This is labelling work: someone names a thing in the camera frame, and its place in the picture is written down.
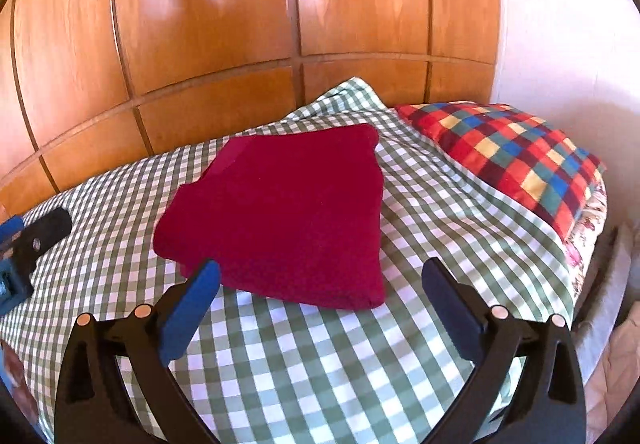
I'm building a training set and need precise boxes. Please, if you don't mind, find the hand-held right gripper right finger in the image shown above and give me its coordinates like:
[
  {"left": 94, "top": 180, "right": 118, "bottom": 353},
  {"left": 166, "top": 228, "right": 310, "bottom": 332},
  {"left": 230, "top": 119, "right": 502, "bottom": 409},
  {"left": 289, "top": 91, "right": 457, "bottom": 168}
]
[{"left": 421, "top": 258, "right": 588, "bottom": 444}]

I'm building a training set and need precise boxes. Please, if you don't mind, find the multicoloured checked pillow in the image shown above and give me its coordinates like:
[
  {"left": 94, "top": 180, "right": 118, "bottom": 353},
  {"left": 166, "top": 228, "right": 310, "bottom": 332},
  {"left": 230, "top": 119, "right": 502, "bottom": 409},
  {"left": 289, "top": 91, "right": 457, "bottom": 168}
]
[{"left": 395, "top": 101, "right": 607, "bottom": 242}]

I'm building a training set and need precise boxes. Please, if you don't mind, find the red fleece sweater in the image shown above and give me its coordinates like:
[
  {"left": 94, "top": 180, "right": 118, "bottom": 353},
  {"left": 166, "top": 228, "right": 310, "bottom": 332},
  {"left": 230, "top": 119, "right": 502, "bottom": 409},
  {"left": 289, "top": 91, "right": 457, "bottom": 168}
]
[{"left": 152, "top": 123, "right": 388, "bottom": 311}]

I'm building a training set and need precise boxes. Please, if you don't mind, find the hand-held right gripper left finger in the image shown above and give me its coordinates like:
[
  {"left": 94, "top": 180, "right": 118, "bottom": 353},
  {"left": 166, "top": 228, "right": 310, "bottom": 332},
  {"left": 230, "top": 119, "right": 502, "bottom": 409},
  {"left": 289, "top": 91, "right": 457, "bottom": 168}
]
[{"left": 52, "top": 259, "right": 223, "bottom": 444}]

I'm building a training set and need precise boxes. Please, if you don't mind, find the floral bed cover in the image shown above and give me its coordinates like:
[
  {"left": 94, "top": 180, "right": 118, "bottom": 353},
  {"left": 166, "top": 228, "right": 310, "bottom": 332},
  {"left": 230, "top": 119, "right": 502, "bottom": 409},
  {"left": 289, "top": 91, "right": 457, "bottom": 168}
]
[{"left": 562, "top": 179, "right": 608, "bottom": 295}]

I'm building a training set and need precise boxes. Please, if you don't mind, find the green checked bedsheet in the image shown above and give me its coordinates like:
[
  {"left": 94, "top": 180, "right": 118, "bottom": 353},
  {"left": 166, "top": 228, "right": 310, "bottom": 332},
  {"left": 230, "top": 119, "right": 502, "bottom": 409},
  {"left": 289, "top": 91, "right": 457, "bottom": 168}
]
[{"left": 0, "top": 77, "right": 581, "bottom": 444}]

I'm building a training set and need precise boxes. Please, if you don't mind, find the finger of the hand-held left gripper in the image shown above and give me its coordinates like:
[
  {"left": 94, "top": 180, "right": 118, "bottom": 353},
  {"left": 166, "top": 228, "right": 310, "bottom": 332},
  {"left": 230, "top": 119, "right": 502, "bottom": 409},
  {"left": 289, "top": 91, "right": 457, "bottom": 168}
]
[
  {"left": 12, "top": 207, "right": 74, "bottom": 276},
  {"left": 0, "top": 218, "right": 27, "bottom": 251}
]

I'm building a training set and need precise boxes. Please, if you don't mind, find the wooden panelled wardrobe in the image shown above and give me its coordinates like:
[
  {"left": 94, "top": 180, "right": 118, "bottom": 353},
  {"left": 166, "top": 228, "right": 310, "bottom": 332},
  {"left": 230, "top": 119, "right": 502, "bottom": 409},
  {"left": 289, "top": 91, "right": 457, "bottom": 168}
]
[{"left": 0, "top": 0, "right": 502, "bottom": 215}]

